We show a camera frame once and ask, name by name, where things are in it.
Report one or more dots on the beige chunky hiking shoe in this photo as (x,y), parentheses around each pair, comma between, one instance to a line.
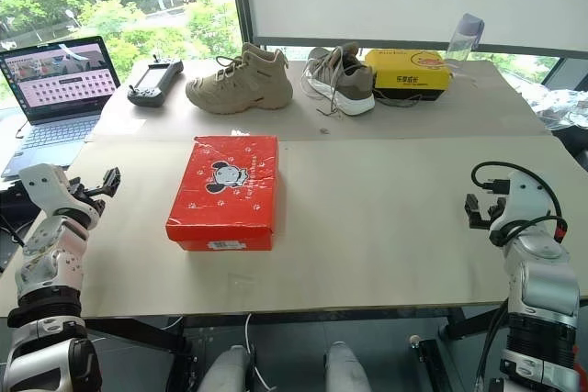
(243,82)

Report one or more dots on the red shoe box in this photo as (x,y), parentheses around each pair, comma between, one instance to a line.
(222,183)

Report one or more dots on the open grey laptop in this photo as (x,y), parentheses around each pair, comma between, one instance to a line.
(55,89)

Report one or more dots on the clear bottle with purple cap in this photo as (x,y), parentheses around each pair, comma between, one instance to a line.
(461,41)

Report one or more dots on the black stand with white knob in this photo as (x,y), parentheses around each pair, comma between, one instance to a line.
(427,362)

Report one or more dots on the black table frame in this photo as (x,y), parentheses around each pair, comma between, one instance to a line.
(138,336)

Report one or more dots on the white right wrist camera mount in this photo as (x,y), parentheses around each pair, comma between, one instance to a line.
(523,208)

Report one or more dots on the crumpled clear plastic bag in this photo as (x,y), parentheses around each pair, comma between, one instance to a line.
(562,107)

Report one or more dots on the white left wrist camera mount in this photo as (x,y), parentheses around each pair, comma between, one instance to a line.
(46,190)

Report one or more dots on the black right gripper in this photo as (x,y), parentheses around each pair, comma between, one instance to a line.
(487,224)

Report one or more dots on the black handheld remote controller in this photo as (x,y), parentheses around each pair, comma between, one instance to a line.
(154,82)

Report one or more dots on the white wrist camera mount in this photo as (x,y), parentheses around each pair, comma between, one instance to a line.
(46,190)
(523,208)

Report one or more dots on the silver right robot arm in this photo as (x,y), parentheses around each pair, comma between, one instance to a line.
(542,291)

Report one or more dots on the yellow black box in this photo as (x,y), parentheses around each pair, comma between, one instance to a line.
(409,71)

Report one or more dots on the grey rounded shape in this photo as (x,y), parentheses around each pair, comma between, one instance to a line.
(229,371)
(347,369)

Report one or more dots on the grey-brown sneaker, white sole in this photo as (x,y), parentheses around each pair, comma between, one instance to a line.
(342,80)

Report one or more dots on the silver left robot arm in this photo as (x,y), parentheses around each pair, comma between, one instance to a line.
(50,268)

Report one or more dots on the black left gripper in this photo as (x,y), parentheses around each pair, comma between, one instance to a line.
(82,192)

